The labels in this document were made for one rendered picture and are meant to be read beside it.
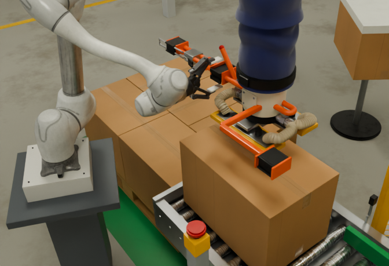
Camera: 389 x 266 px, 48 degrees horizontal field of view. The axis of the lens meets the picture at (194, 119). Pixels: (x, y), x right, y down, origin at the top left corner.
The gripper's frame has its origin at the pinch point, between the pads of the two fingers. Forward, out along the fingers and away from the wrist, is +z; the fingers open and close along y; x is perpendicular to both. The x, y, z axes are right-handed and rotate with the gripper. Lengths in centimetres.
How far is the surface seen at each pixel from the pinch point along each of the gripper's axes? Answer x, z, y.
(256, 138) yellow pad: 34.3, -10.2, 10.7
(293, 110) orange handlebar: 41.3, 1.2, -0.8
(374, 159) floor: 8, 144, 126
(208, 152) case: 9.5, -14.4, 31.3
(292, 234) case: 54, -7, 51
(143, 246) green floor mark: -36, -32, 126
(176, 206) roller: -6, -24, 72
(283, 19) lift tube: 36, -2, -36
